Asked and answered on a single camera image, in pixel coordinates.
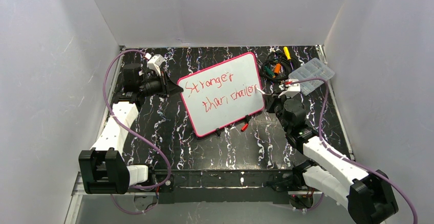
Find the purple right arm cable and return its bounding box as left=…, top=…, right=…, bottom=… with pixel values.
left=288, top=77, right=418, bottom=224

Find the red marker cap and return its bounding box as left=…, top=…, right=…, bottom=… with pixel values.
left=241, top=123, right=249, bottom=132

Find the black coiled cable bundle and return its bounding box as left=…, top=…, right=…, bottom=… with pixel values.
left=259, top=50, right=301, bottom=83

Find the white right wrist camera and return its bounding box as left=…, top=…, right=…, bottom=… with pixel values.
left=278, top=79, right=301, bottom=99

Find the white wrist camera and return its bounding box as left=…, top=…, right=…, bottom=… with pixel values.
left=278, top=79, right=301, bottom=99
left=145, top=53, right=166, bottom=76

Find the green connector plug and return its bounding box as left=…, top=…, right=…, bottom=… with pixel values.
left=264, top=66, right=274, bottom=76

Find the orange connector plug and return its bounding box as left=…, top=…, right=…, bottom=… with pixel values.
left=273, top=63, right=281, bottom=76

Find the clear plastic organizer box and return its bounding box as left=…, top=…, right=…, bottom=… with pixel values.
left=289, top=58, right=335, bottom=96

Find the yellow handled tool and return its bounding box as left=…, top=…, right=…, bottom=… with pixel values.
left=283, top=46, right=292, bottom=61

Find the aluminium front rail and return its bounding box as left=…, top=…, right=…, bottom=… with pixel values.
left=78, top=170, right=308, bottom=194

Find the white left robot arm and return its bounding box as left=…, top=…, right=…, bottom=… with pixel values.
left=78, top=63, right=183, bottom=194

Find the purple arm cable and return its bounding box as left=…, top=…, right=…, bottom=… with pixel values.
left=101, top=49, right=173, bottom=215
left=288, top=77, right=418, bottom=224

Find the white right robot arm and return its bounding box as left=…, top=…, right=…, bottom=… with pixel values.
left=265, top=94, right=399, bottom=223

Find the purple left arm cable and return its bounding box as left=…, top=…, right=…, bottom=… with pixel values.
left=101, top=49, right=173, bottom=215

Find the pink framed whiteboard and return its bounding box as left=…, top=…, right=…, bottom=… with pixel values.
left=177, top=52, right=265, bottom=137

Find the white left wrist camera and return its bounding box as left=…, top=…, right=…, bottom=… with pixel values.
left=145, top=53, right=166, bottom=76

